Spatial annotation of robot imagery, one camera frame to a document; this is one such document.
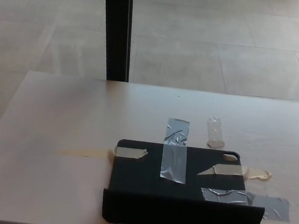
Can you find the short beige masking tape strip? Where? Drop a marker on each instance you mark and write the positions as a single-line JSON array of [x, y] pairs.
[[240, 171]]

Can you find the long grey duct tape strip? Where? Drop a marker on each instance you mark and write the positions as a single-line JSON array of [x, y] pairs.
[[175, 150]]

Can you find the black vertical window frame post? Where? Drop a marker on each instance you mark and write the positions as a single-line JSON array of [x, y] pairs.
[[117, 30]]

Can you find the wide grey duct tape strip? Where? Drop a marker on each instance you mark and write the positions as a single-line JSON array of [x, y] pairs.
[[263, 204]]

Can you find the black folding tablet cover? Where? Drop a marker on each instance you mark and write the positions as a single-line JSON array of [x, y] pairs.
[[135, 186]]

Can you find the long beige masking tape strip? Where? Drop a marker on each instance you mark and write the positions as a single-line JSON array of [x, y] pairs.
[[131, 153]]

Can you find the clear tape strip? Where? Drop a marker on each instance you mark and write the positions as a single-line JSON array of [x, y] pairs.
[[215, 133]]

